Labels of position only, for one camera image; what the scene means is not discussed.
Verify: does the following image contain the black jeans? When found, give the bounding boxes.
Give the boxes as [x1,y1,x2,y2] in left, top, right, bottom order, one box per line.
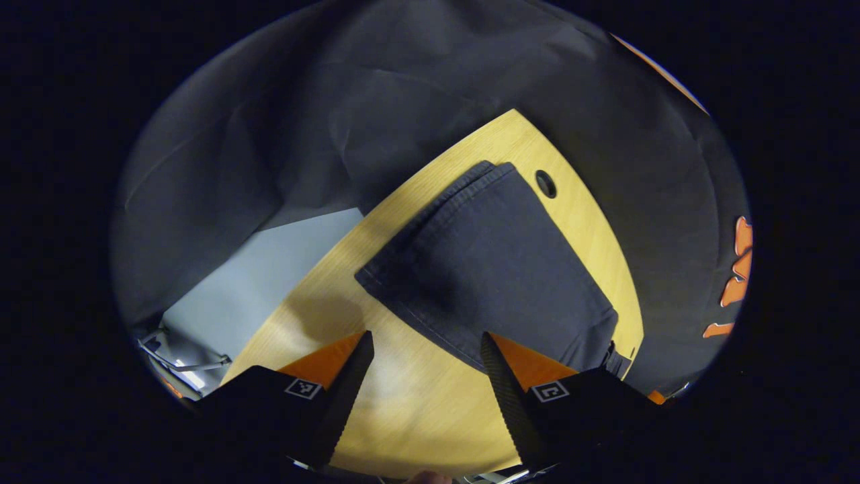
[355,160,634,380]

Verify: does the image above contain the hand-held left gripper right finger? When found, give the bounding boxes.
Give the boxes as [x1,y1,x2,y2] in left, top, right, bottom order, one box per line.
[480,331,662,471]

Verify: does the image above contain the white cable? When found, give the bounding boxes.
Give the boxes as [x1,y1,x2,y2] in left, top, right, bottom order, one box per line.
[464,467,535,484]

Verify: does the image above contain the grey chair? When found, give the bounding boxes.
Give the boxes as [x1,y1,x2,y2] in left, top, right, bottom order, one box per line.
[138,326,232,403]

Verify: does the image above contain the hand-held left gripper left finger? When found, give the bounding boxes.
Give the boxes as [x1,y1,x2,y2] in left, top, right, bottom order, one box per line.
[195,329,375,471]

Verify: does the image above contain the black backdrop cloth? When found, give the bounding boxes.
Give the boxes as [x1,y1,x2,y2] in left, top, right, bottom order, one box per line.
[111,0,753,397]

